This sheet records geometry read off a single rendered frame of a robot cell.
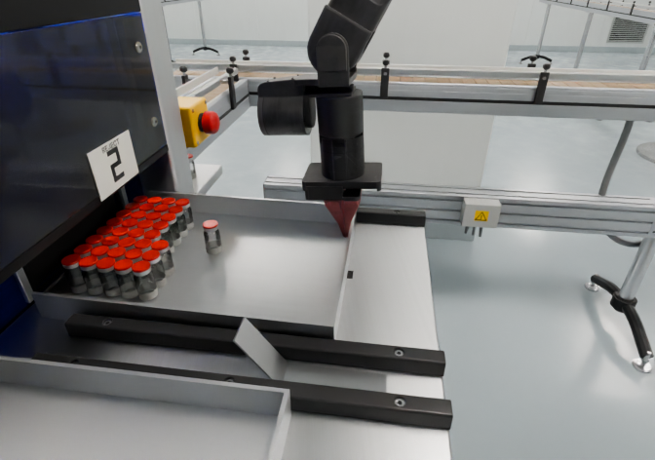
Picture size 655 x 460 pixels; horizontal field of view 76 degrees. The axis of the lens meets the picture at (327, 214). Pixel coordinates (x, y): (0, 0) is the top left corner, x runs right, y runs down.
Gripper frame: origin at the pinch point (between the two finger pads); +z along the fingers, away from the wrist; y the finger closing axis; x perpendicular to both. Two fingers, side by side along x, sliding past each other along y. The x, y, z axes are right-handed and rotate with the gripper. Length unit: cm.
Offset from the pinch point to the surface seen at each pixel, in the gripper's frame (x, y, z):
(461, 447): -28, -28, 92
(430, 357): 21.4, -10.4, 1.1
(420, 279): 6.7, -10.3, 3.1
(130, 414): 30.1, 16.4, 1.1
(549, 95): -83, -52, 3
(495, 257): -129, -57, 95
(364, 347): 21.1, -3.9, 0.6
